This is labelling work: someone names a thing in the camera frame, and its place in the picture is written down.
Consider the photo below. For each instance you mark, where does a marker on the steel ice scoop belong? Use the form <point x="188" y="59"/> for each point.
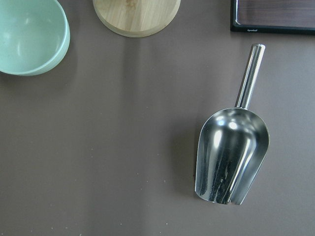
<point x="232" y="144"/>

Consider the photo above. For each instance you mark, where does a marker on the wooden cup tree stand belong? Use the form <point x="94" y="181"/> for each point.
<point x="136" y="18"/>

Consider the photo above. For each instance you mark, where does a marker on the green ceramic bowl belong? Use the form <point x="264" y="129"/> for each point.
<point x="34" y="36"/>

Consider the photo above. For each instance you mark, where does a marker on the dark wooden glass tray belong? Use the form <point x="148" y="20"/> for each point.
<point x="273" y="16"/>

